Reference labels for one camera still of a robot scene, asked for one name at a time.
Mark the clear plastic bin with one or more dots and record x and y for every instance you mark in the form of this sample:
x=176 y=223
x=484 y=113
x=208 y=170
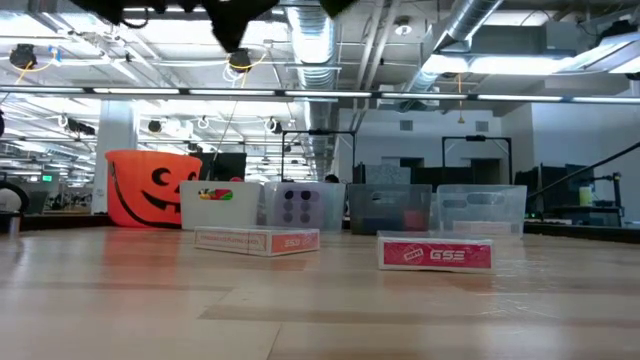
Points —
x=332 y=200
x=500 y=205

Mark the round ceiling detector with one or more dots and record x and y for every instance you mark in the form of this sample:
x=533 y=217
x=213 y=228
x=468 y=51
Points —
x=403 y=29

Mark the angled ceiling light fixture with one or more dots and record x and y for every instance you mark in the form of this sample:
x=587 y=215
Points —
x=615 y=55

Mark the person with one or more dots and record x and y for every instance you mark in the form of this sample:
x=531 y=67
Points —
x=331 y=178

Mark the purple foam die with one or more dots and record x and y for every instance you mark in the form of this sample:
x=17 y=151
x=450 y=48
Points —
x=296 y=206

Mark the black track light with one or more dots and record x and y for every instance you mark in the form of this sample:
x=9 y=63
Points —
x=80 y=126

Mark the round black ceiling camera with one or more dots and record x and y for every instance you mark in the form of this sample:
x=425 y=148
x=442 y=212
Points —
x=155 y=126

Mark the slanted silver duct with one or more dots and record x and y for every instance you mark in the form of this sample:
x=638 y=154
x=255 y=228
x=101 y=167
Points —
x=465 y=20

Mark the orange pumpkin face bucket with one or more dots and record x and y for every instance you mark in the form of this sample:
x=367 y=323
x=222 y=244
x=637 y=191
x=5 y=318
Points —
x=135 y=185

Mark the yellow-green bottle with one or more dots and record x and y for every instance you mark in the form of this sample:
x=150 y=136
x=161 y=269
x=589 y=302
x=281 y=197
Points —
x=585 y=196

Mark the black frame stand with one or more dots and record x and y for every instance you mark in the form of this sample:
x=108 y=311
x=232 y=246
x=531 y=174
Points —
x=320 y=132
x=475 y=138

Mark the grey plastic bin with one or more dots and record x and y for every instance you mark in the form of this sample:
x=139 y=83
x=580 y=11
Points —
x=380 y=212

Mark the green exit sign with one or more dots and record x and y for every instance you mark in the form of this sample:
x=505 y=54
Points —
x=47 y=178

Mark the grey metal post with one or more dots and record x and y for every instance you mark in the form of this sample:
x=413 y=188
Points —
x=10 y=225

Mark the pink card deck box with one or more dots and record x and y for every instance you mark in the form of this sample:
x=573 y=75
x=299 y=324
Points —
x=435 y=256

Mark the black pole stand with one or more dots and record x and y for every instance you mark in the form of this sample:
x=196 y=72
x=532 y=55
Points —
x=618 y=195

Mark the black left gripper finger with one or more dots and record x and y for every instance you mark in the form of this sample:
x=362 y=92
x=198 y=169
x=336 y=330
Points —
x=235 y=20
x=336 y=7

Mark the black curved tube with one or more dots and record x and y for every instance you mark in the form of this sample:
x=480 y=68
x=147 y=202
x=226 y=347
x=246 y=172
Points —
x=26 y=199

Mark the bright ceiling light panel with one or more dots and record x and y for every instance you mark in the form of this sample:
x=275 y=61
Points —
x=500 y=65

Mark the orange print card deck box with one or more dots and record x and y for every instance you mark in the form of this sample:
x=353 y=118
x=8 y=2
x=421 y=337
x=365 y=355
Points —
x=235 y=241

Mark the white plastic bin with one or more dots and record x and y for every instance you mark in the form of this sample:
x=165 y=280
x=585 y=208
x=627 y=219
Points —
x=240 y=212

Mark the long ceiling light rail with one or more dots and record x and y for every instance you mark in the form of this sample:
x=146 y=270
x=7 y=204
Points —
x=425 y=95

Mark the black monitor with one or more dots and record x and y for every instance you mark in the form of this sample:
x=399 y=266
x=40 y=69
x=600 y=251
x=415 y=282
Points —
x=227 y=167

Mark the white square pillar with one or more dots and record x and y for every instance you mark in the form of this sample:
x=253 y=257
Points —
x=117 y=125

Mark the dark desk monitors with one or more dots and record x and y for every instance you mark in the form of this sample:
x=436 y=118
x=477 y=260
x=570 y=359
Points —
x=550 y=185

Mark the small red toy brick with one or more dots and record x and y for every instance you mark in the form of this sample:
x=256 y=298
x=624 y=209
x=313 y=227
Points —
x=415 y=221
x=216 y=194

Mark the black table frame rails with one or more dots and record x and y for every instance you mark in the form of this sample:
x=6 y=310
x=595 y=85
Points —
x=590 y=232
x=60 y=222

